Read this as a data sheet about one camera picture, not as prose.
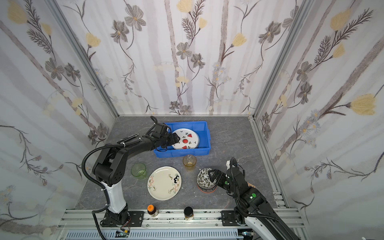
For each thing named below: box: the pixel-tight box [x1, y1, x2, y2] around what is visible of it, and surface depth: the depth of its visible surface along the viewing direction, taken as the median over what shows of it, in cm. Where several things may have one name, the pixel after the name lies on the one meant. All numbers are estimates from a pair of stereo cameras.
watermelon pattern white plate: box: [171, 128, 200, 150], surface depth 105 cm
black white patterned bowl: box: [196, 168, 218, 193], surface depth 81 cm
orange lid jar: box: [147, 204, 159, 217], surface depth 71 cm
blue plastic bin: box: [154, 121, 212, 158], surface depth 101 cm
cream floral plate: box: [147, 166, 182, 201], surface depth 87 cm
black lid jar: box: [184, 206, 194, 221], surface depth 69 cm
